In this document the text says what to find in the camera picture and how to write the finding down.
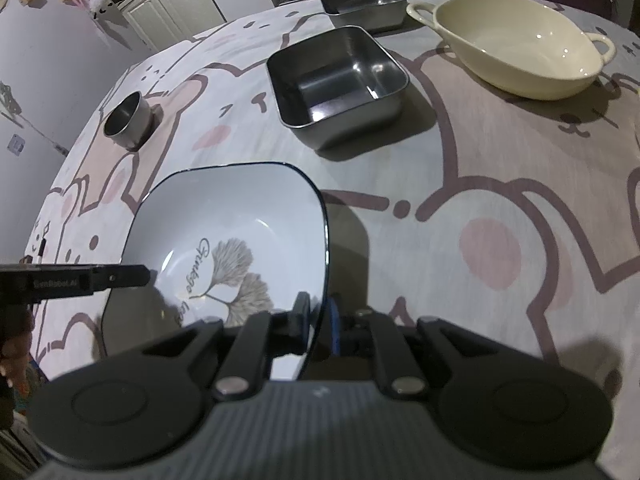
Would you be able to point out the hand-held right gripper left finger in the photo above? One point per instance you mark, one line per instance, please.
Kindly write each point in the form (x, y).
(292, 330)

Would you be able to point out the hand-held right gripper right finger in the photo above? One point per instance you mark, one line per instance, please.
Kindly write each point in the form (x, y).
(334, 327)

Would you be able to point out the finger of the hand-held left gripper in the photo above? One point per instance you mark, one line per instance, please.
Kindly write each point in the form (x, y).
(122, 278)

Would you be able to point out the white bowl with dark rim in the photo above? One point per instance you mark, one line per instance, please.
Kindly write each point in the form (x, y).
(225, 220)

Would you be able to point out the small round steel cup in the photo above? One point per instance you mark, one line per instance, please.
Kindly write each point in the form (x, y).
(127, 122)

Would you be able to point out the square steel container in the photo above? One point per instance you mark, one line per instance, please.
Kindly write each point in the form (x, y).
(337, 85)
(362, 0)

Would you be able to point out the person's left hand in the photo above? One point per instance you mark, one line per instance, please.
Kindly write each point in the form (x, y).
(12, 352)

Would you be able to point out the bear printed tablecloth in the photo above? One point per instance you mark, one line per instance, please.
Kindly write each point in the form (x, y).
(500, 185)

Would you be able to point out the white cabinet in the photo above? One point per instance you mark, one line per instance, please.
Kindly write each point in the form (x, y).
(170, 12)

